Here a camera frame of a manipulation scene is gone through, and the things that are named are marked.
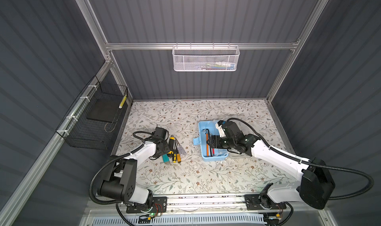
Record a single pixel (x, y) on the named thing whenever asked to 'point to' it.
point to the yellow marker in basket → (122, 101)
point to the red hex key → (213, 151)
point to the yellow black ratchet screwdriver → (172, 148)
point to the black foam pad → (104, 110)
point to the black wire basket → (90, 123)
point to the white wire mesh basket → (205, 58)
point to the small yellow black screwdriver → (174, 155)
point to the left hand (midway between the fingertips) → (163, 150)
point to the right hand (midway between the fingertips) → (211, 143)
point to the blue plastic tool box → (219, 153)
